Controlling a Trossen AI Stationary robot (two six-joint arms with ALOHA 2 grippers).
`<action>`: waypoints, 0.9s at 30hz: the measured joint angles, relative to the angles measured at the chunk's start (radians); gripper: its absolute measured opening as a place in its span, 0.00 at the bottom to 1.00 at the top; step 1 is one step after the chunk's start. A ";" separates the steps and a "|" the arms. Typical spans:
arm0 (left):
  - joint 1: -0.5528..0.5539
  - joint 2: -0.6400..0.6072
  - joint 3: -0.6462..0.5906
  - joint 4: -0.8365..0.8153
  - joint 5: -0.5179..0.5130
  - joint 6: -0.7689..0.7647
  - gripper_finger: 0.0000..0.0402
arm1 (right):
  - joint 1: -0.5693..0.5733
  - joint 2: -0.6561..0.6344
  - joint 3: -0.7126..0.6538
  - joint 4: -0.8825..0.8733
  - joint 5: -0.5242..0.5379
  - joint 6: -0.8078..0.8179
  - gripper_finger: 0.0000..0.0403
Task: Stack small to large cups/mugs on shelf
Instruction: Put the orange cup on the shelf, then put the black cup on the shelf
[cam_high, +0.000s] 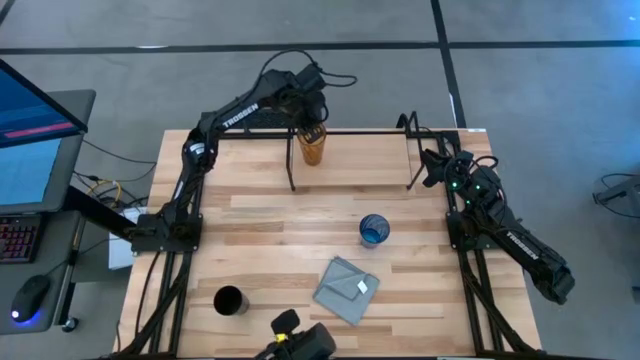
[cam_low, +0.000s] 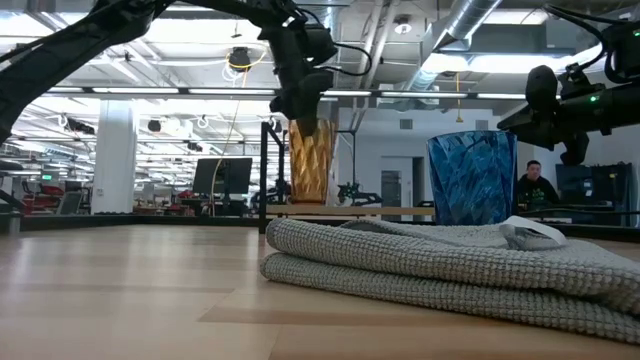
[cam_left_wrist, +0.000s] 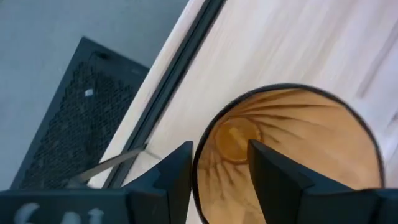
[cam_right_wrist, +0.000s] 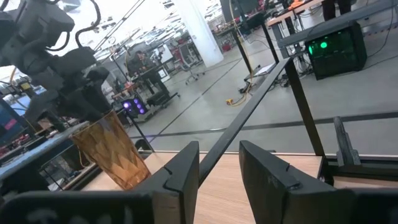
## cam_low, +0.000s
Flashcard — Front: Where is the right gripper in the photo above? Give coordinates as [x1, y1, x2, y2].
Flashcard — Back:
[496, 62, 640, 167]

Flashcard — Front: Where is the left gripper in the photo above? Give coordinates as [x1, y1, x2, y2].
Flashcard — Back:
[257, 9, 335, 138]

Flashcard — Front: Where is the amber faceted plastic cup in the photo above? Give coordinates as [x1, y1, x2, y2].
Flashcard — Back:
[288, 118, 337, 205]

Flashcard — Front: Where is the blue faceted plastic cup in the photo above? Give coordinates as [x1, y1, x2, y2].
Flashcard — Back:
[426, 130, 519, 227]

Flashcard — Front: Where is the black-framed wooden shelf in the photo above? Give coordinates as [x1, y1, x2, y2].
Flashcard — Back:
[257, 120, 437, 235]

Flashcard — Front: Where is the person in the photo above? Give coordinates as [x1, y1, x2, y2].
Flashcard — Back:
[515, 159, 562, 212]

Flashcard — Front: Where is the dark monitor bank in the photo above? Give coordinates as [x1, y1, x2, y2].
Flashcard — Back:
[554, 161, 637, 227]

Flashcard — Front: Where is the dark background monitor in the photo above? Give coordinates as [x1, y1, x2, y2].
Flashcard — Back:
[191, 156, 254, 197]

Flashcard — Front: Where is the grey door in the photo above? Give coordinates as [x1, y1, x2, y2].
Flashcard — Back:
[380, 169, 403, 209]

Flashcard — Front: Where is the grey folded waffle cloth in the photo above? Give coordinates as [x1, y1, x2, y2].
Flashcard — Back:
[259, 215, 640, 347]

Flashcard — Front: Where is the white building pillar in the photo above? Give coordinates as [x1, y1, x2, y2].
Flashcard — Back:
[90, 98, 139, 216]

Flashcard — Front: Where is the red office chair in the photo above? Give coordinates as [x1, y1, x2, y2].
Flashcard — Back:
[19, 181, 67, 216]

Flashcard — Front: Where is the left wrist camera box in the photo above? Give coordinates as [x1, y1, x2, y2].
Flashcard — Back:
[298, 22, 340, 67]

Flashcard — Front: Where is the black ceiling cable reel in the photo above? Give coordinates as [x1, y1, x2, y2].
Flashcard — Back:
[227, 45, 253, 73]

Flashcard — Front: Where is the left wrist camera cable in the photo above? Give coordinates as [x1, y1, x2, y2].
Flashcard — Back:
[318, 41, 374, 78]

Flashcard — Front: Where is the silver ceiling air duct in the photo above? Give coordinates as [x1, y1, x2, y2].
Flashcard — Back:
[399, 0, 504, 94]

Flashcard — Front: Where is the black overhead light rail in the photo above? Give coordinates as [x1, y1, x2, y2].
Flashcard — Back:
[41, 85, 562, 101]

